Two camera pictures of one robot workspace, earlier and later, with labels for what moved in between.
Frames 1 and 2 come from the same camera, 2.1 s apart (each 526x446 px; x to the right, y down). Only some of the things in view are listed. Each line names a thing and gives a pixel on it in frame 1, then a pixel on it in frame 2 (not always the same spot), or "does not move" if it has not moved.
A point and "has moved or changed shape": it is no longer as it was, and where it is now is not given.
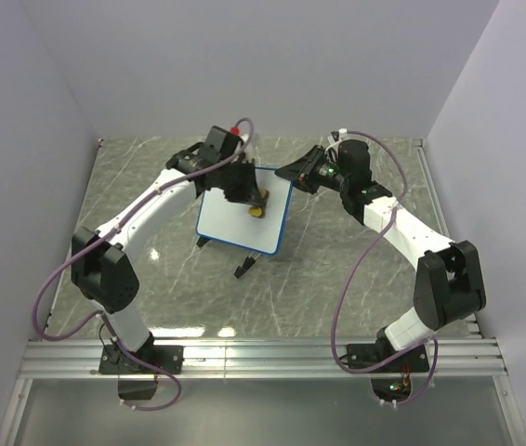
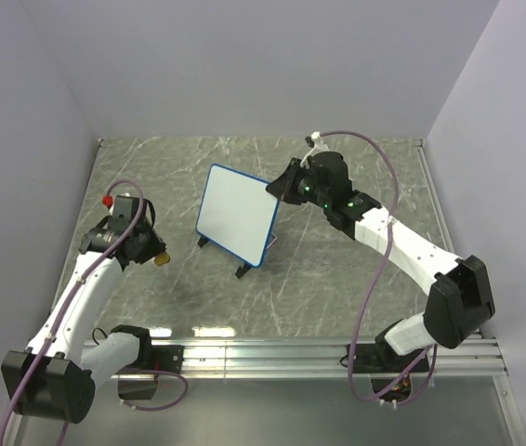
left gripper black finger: (248, 190) -> (155, 246)
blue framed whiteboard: (228, 221) has moved or changed shape
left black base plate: (115, 360) does not move
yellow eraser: (256, 211) -> (162, 258)
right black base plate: (367, 356) does not move
